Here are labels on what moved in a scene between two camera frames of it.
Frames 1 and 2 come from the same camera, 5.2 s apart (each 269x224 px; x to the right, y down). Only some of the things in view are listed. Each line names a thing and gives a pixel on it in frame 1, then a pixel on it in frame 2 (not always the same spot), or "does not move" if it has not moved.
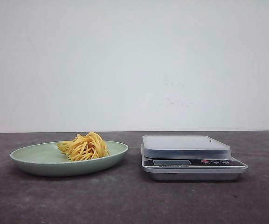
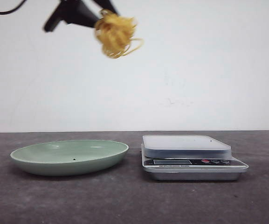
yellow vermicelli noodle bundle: (88, 146) → (114, 33)
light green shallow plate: (72, 158) does not move
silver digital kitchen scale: (181, 157) does not move
